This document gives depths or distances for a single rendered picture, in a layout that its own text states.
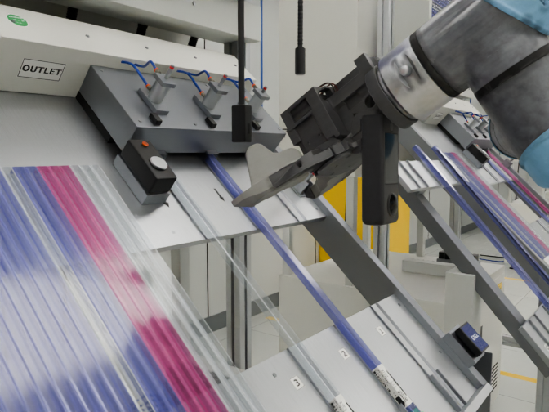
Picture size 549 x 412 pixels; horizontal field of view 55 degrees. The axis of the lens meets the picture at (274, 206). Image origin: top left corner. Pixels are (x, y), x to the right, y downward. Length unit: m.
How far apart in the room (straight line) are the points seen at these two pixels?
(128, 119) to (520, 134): 0.48
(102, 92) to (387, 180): 0.43
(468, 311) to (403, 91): 0.72
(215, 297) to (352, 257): 2.38
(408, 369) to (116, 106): 0.55
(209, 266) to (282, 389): 2.60
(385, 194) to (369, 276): 0.40
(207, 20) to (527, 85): 0.65
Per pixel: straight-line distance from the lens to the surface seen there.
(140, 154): 0.70
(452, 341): 0.90
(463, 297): 1.16
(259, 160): 0.58
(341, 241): 0.95
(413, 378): 0.80
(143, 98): 0.79
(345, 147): 0.55
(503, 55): 0.50
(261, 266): 3.58
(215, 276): 3.24
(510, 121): 0.51
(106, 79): 0.79
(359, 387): 0.71
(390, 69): 0.53
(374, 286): 0.93
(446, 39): 0.51
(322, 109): 0.56
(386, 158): 0.55
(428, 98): 0.53
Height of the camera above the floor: 1.08
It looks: 6 degrees down
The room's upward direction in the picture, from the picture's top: straight up
